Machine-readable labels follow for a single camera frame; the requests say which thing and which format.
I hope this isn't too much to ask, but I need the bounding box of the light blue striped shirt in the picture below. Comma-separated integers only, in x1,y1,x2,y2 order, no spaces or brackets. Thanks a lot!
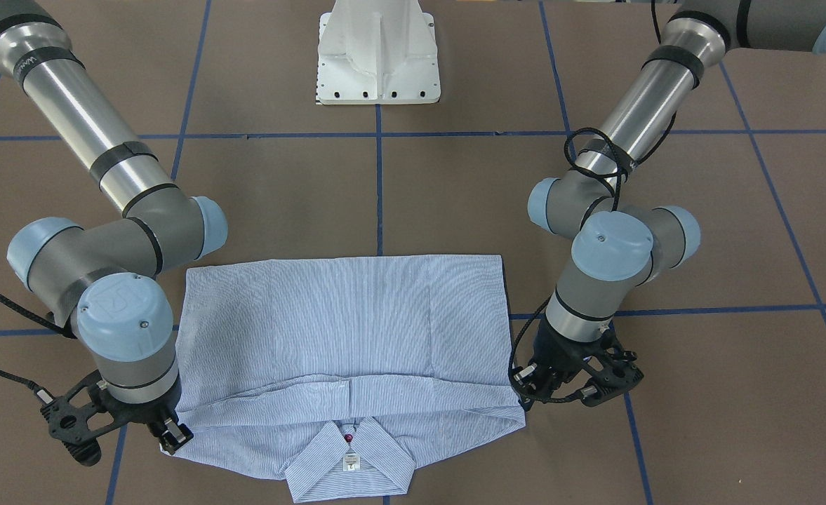
176,255,526,503

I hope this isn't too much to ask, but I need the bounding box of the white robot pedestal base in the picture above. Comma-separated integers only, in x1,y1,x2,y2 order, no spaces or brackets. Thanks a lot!
316,1,441,105

